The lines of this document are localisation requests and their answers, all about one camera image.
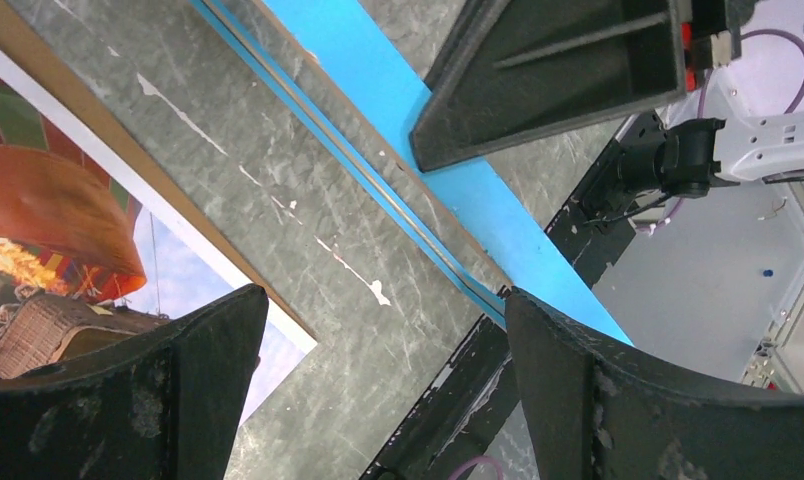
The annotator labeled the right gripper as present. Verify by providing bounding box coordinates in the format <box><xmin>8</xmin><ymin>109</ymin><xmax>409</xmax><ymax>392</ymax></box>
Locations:
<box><xmin>409</xmin><ymin>0</ymin><xmax>758</xmax><ymax>172</ymax></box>

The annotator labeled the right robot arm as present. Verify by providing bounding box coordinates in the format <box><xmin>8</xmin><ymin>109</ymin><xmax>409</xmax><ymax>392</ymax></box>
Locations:
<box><xmin>409</xmin><ymin>1</ymin><xmax>804</xmax><ymax>229</ymax></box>

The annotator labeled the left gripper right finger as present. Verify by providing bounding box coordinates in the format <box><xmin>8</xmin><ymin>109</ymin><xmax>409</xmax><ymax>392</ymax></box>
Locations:
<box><xmin>505</xmin><ymin>288</ymin><xmax>804</xmax><ymax>479</ymax></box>

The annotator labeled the black base bar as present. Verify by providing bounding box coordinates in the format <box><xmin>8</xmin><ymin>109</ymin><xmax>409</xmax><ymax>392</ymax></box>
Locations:
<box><xmin>358</xmin><ymin>112</ymin><xmax>668</xmax><ymax>480</ymax></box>

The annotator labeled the hot air balloon photo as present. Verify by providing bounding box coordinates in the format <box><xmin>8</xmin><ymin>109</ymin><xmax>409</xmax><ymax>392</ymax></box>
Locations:
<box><xmin>0</xmin><ymin>31</ymin><xmax>318</xmax><ymax>425</ymax></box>

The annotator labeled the blue picture frame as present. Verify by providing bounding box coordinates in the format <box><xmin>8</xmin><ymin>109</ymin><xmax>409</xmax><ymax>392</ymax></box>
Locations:
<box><xmin>194</xmin><ymin>1</ymin><xmax>625</xmax><ymax>340</ymax></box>

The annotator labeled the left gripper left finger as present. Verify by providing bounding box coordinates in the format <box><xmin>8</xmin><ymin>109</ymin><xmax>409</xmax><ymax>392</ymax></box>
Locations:
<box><xmin>0</xmin><ymin>284</ymin><xmax>269</xmax><ymax>479</ymax></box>

